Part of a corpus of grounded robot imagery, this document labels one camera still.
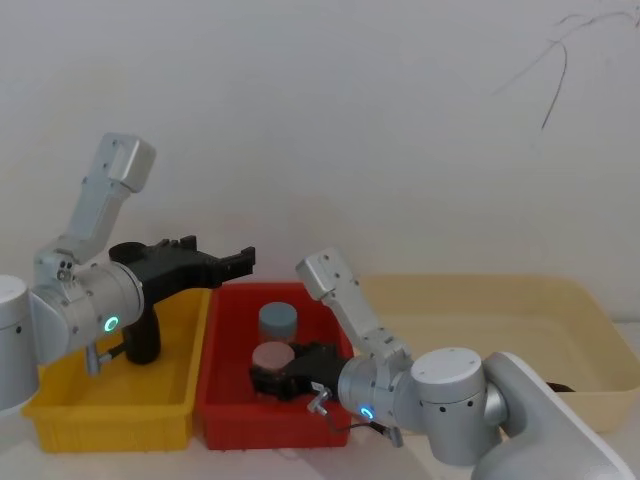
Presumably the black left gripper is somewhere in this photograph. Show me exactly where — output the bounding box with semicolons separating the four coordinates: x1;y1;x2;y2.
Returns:
108;233;258;367

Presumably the thin cable with silver plug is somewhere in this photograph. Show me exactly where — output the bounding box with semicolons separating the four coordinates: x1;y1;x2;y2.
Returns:
305;383;404;448
85;343;127;377

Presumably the cream plastic tray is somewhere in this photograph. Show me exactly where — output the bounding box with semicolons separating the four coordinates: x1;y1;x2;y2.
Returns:
356;273;634;434

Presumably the clear jar with grey-blue lid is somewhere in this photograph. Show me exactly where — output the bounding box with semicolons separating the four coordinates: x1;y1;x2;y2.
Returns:
257;301;300;346

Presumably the red plastic bin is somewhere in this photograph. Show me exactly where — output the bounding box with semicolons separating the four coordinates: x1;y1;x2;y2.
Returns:
197;281;357;452

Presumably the yellow plastic bin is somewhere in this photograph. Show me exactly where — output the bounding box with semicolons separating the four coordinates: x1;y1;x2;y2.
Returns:
21;286;214;454

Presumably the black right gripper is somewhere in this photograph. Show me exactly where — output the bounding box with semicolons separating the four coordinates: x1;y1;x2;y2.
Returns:
249;340;352;402

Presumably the clear jar with pink lid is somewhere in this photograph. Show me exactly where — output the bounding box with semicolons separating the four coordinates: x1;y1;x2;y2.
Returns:
251;341;297;384

